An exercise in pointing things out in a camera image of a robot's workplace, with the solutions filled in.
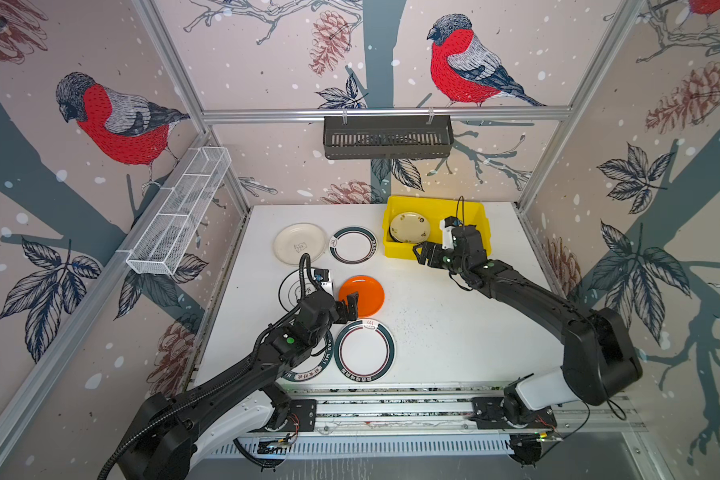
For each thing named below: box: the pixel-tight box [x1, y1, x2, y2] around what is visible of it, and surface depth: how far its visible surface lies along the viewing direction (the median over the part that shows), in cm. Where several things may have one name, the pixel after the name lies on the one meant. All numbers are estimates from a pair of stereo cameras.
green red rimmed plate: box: [334, 318, 396, 383], surface depth 86 cm
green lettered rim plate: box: [282, 330, 334, 382], surface depth 81 cm
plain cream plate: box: [272, 222, 327, 265], surface depth 113 cm
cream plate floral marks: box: [389, 212, 430, 244], surface depth 113 cm
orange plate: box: [338, 275, 385, 318], surface depth 97 cm
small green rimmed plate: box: [329, 226, 378, 265], surface depth 110 cm
